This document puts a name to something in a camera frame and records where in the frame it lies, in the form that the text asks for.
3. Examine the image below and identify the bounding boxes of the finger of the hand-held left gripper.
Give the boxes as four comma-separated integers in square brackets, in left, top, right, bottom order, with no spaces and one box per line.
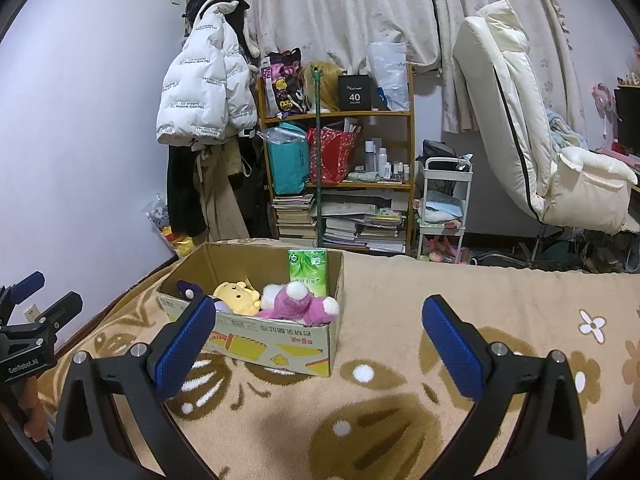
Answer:
[30,291,83,334]
[0,271,46,328]

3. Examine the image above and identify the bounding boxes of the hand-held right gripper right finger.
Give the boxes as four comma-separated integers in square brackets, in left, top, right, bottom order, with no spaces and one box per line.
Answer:
[421,295,588,480]

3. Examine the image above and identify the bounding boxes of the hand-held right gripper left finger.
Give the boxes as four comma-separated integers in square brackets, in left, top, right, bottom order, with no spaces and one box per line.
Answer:
[52,294,221,480]

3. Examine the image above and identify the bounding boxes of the purple plush toy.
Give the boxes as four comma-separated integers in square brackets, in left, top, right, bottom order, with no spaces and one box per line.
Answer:
[176,280,233,314]

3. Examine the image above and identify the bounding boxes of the yellow plush toy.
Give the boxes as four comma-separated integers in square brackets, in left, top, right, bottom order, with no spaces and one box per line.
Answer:
[212,281,264,317]

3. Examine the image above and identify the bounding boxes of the printed cardboard box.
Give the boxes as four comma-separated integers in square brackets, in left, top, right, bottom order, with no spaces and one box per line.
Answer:
[156,241,346,378]

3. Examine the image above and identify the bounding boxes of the pink plush toy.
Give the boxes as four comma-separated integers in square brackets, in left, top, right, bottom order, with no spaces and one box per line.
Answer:
[256,281,341,325]

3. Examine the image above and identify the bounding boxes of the green tissue pack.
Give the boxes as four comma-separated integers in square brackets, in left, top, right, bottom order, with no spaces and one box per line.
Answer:
[287,249,329,302]

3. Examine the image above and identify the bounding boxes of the person's left hand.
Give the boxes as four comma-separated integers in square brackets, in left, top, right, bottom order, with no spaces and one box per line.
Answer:
[15,382,51,443]

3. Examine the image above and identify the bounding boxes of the beige butterfly blanket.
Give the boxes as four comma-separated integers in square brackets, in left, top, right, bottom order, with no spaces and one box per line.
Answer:
[37,237,640,480]

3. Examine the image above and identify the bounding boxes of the plastic bag of toys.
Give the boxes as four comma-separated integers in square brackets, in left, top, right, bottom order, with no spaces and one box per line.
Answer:
[145,195,197,259]

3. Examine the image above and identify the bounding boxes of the white trolley cart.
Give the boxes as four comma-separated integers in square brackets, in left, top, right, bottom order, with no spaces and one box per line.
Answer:
[415,156,474,264]

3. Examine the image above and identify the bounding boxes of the beige trousers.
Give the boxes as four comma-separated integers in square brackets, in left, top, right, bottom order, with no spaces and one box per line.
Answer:
[192,141,252,244]

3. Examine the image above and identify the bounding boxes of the black garment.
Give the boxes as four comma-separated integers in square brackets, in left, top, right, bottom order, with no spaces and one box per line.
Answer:
[166,144,209,239]

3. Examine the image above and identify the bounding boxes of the stack of books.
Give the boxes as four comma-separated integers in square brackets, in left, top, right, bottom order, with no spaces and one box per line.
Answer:
[272,194,409,254]

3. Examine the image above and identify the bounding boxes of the group of cosmetic bottles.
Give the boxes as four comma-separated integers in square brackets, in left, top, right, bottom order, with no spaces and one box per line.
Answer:
[364,140,412,184]

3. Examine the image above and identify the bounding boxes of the teal shopping bag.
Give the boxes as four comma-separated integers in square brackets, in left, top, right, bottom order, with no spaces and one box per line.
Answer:
[262,124,311,196]

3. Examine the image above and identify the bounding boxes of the wooden shelf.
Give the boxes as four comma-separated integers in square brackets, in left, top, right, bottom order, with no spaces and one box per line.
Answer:
[256,62,417,257]

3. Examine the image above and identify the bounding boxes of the red gift bag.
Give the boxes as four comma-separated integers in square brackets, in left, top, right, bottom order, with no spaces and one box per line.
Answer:
[306,127,362,186]

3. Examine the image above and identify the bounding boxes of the green pole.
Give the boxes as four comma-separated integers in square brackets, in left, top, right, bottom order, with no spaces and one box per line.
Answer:
[310,71,327,252]

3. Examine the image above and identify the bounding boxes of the cream recliner chair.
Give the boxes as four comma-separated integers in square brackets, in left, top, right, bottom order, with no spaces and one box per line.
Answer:
[452,0,640,237]

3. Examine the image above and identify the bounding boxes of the white puffer jacket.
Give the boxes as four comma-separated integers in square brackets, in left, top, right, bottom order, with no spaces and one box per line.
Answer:
[156,0,259,147]

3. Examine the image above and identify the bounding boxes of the black box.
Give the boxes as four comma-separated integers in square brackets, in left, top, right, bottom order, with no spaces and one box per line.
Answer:
[337,75,374,112]

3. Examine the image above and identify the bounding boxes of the patterned cartoon bag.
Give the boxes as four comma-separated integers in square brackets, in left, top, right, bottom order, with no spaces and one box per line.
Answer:
[262,49,307,117]

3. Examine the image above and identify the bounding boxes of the clear plastic bag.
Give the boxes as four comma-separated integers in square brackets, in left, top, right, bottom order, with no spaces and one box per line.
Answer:
[367,41,410,112]

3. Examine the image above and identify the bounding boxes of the blonde wig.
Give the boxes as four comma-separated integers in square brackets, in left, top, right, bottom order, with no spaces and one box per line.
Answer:
[299,61,347,114]

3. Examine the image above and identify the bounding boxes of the pink desk fan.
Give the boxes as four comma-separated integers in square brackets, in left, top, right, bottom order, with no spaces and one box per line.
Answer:
[590,80,624,142]

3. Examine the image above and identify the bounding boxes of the black monitor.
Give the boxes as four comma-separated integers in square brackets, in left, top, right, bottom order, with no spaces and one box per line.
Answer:
[614,85,640,147]

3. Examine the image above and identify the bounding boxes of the floral curtain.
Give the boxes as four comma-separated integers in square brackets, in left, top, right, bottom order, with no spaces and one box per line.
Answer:
[242,0,587,134]

